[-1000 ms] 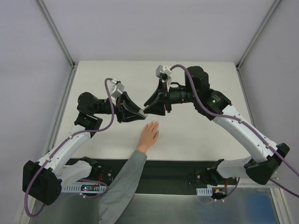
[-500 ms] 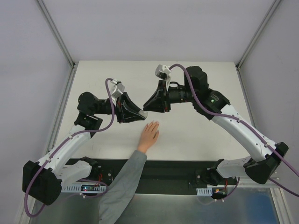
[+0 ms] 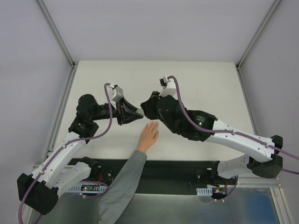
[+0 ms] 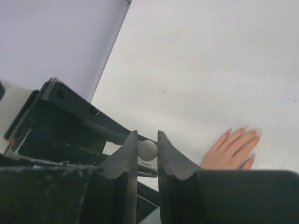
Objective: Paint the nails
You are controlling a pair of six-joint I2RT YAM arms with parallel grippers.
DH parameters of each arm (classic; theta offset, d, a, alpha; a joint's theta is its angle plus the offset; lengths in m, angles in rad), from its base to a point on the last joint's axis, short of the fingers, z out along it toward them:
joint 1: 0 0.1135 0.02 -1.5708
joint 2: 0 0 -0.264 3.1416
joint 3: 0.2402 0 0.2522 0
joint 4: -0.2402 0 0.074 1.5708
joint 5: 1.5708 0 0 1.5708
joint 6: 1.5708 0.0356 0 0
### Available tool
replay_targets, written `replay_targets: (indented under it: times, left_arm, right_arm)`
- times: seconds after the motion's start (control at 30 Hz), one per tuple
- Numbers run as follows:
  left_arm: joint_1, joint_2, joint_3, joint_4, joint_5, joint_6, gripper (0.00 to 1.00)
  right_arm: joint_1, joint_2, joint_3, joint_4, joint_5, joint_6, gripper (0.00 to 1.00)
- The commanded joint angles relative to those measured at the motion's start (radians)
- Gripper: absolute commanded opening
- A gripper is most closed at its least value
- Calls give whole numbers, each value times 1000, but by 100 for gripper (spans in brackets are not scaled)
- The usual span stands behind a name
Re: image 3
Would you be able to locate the aluminium rail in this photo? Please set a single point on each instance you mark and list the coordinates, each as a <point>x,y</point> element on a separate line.
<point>258,182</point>

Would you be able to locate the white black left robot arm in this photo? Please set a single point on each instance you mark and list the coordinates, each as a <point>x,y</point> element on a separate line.
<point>42,188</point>

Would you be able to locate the right aluminium frame post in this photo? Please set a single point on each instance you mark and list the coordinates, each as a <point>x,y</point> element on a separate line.
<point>262,26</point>

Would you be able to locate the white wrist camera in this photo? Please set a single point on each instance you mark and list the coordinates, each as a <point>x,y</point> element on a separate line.
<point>115,94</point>
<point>169,87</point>

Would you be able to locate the left aluminium frame post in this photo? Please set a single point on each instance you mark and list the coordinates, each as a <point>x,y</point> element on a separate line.
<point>55,32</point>

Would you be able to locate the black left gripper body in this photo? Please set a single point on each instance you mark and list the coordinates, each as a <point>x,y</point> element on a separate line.
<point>120,112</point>

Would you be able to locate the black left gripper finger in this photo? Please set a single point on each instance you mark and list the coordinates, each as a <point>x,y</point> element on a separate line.
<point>129,117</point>
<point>128,106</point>

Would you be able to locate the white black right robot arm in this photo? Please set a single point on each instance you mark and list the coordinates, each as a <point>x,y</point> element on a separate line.
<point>259,154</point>

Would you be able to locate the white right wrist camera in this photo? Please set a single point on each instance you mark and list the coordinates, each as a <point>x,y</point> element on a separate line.
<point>169,87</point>

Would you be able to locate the white right cable duct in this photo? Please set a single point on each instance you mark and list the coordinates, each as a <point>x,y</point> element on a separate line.
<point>204,191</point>

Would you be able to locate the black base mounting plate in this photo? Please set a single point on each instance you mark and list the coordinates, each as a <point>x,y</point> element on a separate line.
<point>179,177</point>

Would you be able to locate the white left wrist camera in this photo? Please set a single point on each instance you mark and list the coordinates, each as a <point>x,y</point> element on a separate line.
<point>115,94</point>

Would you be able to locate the mannequin hand with nails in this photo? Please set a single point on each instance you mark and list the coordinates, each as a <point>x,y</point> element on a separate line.
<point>148,136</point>

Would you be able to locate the grey sleeved forearm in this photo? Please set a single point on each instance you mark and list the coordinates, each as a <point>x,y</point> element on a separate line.
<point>113,203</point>

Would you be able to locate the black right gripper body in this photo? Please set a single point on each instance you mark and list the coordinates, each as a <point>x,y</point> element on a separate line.
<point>155,107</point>

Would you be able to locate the aluminium frame post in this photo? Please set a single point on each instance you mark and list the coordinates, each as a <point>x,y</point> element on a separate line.
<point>262,26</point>
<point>55,32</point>

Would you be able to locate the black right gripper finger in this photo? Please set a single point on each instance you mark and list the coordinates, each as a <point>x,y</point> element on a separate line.
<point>150,113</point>
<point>152,101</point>

